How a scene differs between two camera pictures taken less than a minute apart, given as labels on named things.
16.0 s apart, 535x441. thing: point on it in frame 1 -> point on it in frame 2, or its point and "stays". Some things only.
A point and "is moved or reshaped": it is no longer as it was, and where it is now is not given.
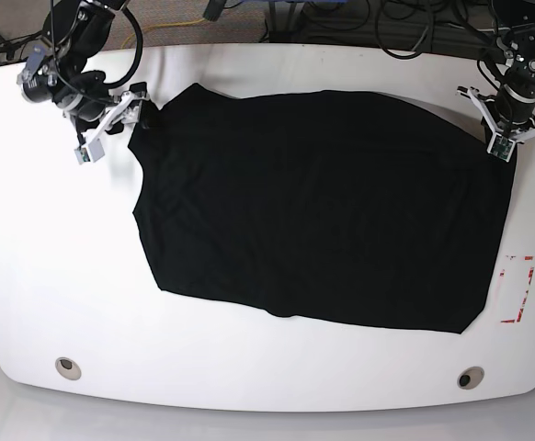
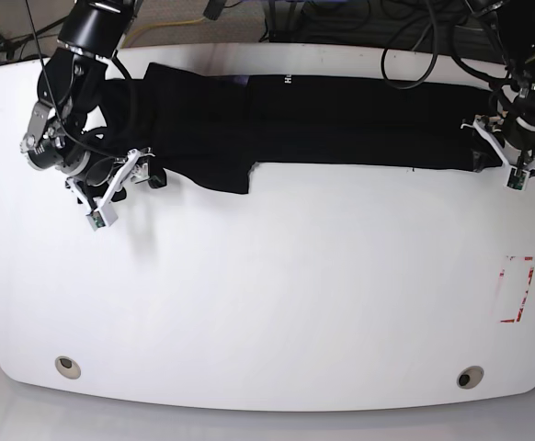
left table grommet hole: [68, 368] stays
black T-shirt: [381, 209] is moved or reshaped
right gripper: [511, 118] -> [492, 125]
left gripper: [92, 118] -> [105, 175]
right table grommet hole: [470, 378] stays
